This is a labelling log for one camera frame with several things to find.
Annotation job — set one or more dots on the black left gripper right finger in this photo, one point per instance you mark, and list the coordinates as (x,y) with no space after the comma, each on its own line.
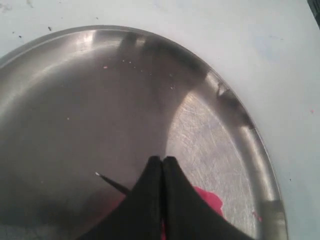
(187,215)

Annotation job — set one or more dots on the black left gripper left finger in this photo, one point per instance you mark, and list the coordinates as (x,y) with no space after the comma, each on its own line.
(138,216)

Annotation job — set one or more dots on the black serrated knife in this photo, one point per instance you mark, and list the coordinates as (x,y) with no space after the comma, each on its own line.
(122,189)

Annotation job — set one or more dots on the pink clay piece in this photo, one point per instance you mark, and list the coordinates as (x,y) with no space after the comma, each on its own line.
(211,200)

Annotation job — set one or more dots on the round steel plate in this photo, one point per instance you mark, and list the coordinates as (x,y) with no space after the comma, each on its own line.
(103,99)

